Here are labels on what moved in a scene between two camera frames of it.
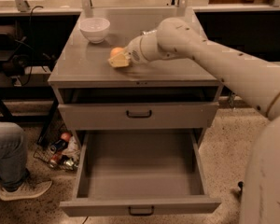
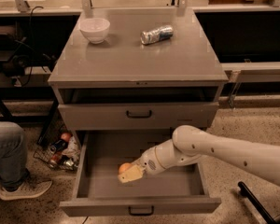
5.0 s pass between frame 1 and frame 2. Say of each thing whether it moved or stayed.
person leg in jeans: stayed
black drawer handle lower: stayed
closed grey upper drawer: stayed
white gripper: moved
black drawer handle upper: stayed
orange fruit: moved
